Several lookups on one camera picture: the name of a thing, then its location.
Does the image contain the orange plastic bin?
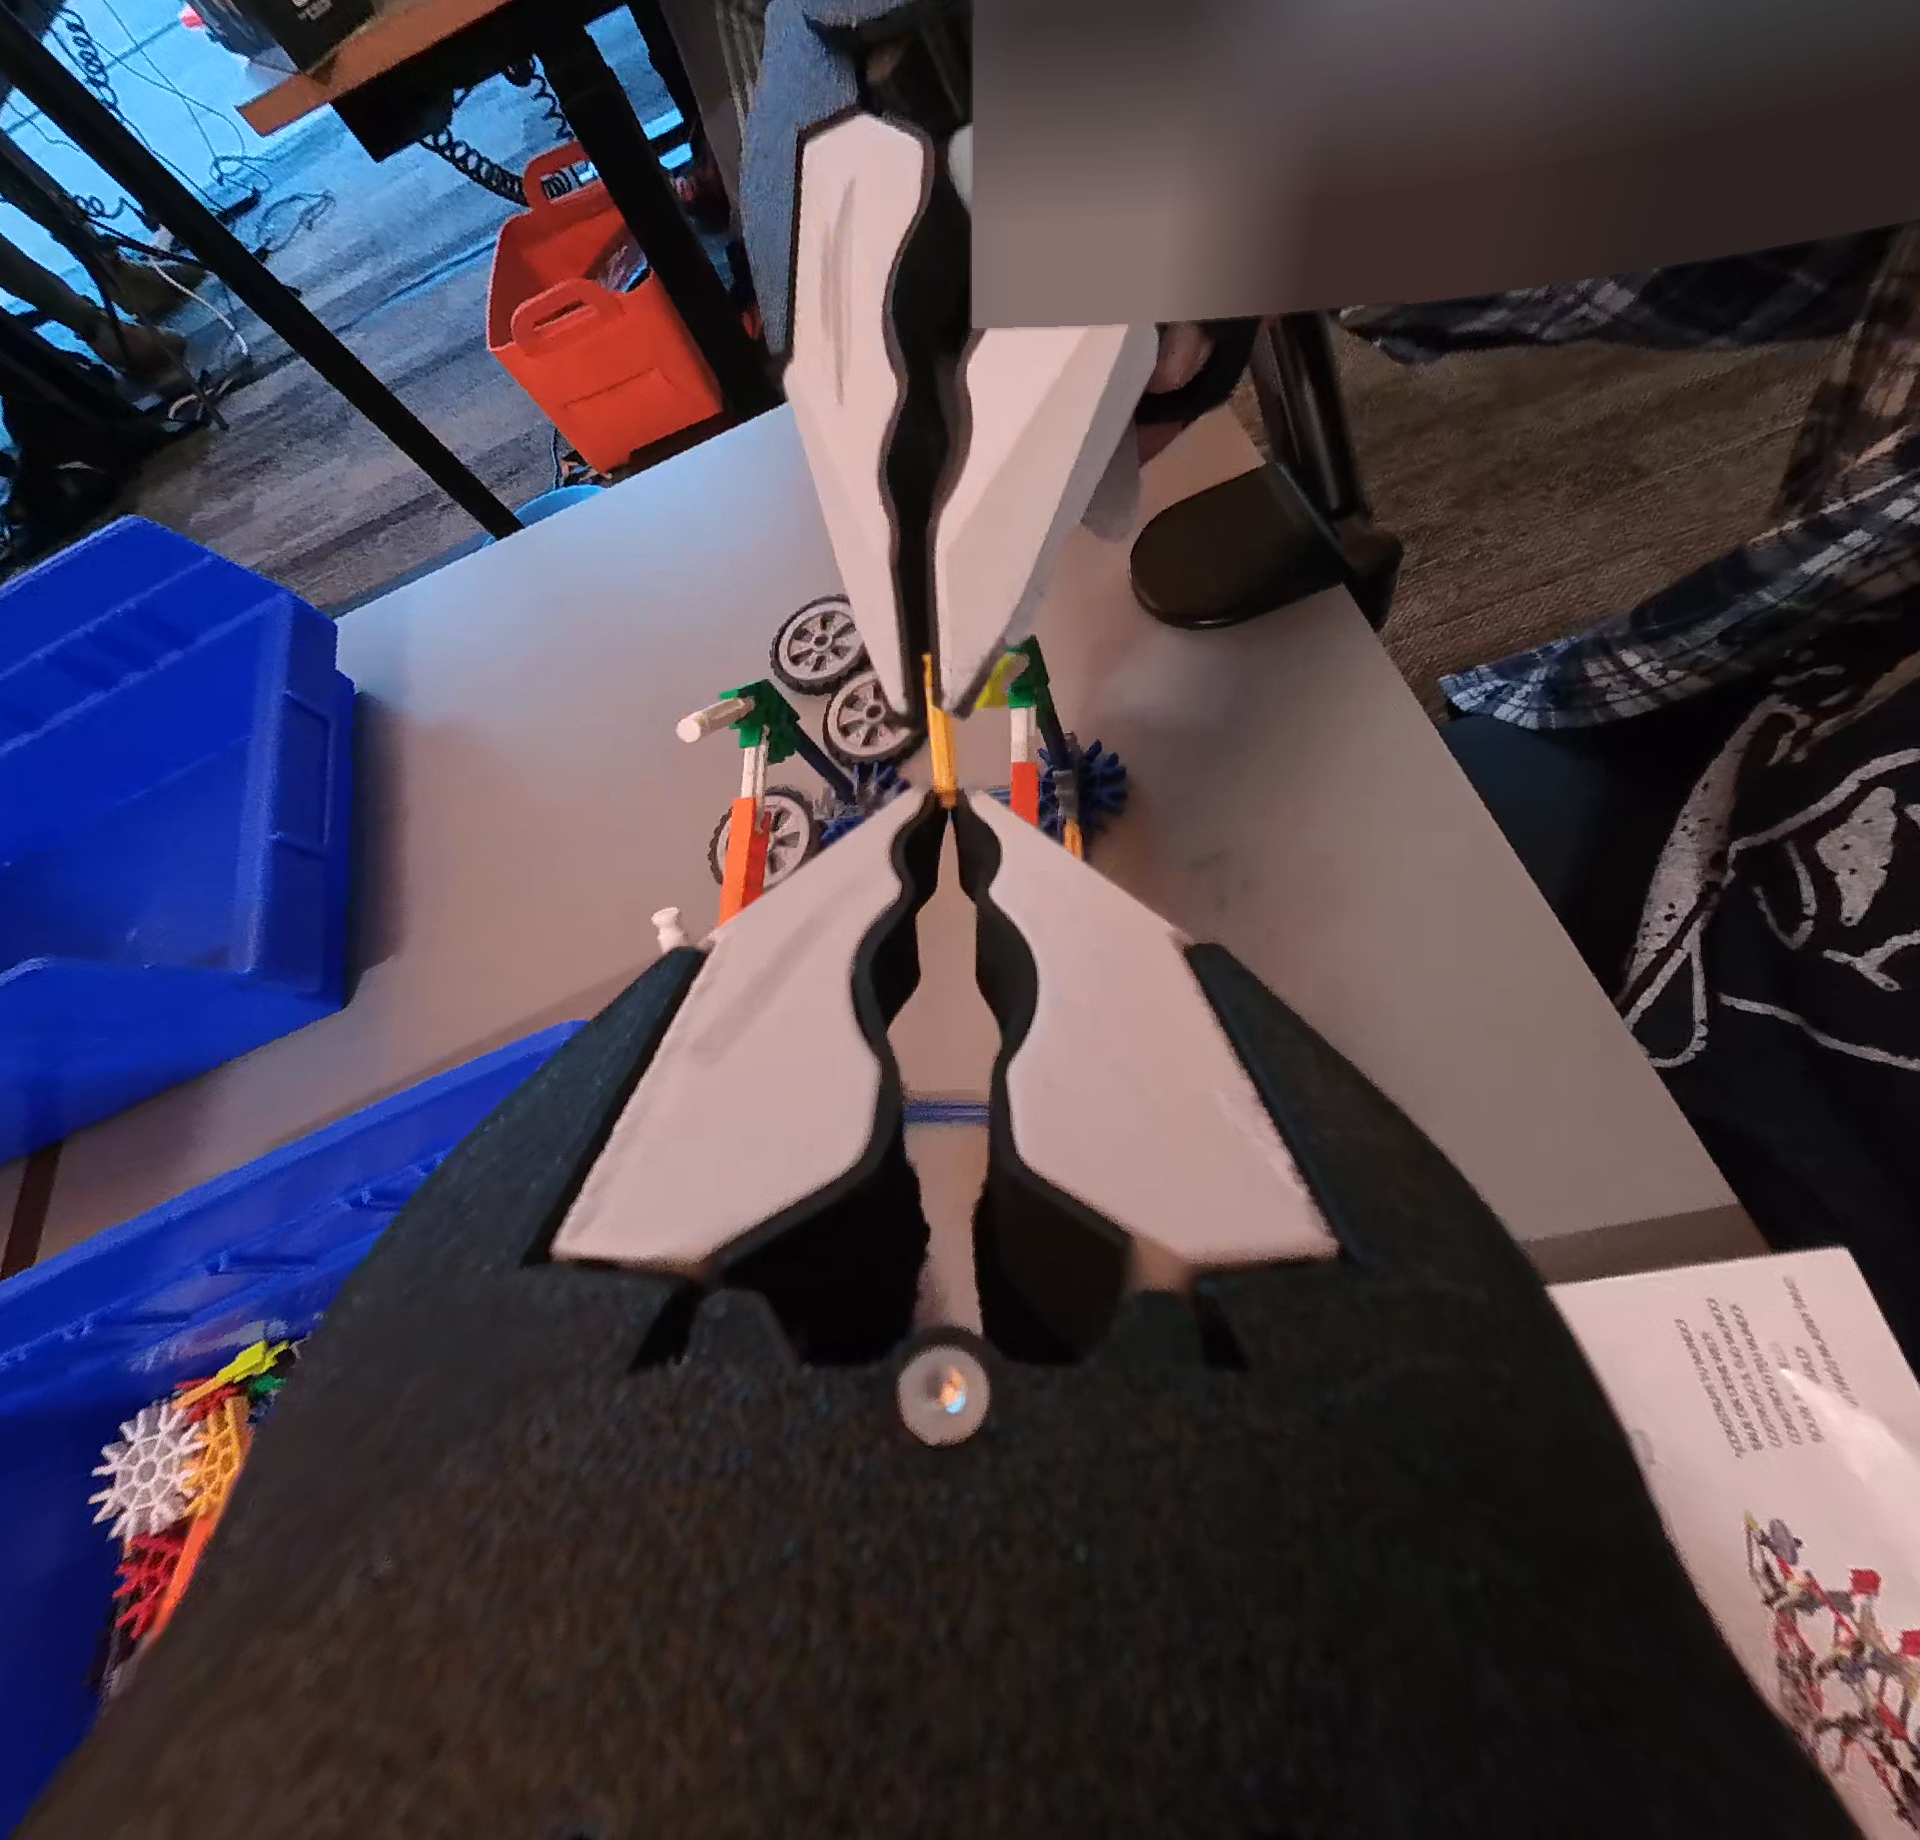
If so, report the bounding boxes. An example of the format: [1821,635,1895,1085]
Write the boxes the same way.
[485,150,750,478]

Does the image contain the tangle of floor cables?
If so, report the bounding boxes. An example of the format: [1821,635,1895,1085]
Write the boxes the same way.
[38,0,340,275]

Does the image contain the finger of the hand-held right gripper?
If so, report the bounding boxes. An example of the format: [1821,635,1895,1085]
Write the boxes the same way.
[925,318,1164,714]
[784,109,971,728]

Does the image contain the blue plastic bin with pieces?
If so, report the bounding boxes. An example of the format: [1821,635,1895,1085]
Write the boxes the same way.
[0,1024,587,1827]

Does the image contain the pile of toy construction pieces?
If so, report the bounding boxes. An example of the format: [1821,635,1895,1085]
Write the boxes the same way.
[92,1338,304,1706]

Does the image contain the person's torso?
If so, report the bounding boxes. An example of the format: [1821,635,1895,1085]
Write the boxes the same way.
[1441,264,1920,1311]

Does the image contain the black coiled cable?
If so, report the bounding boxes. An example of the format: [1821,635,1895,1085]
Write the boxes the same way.
[420,55,583,210]

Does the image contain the empty blue plastic bin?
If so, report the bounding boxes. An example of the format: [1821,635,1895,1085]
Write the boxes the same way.
[0,518,358,1168]

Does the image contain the person's right forearm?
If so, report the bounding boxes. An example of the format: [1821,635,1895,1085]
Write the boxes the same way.
[1338,227,1920,364]

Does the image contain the wooden desk with black frame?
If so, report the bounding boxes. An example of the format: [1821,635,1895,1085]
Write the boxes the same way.
[241,0,787,423]

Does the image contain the white instruction booklet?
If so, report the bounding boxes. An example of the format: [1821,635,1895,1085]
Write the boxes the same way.
[1549,1248,1920,1840]

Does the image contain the black equipment stand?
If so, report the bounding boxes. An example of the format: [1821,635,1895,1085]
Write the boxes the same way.
[0,117,228,529]

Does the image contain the wheeled toy construction assembly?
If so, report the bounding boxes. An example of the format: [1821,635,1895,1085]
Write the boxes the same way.
[677,597,923,931]

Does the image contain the black metal frame bar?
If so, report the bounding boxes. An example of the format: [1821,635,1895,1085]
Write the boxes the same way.
[0,2,526,539]

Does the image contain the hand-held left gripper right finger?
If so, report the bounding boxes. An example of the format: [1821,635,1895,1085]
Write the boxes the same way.
[953,785,1342,1302]

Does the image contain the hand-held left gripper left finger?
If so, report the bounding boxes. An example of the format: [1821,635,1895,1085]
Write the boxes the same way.
[525,785,925,1280]

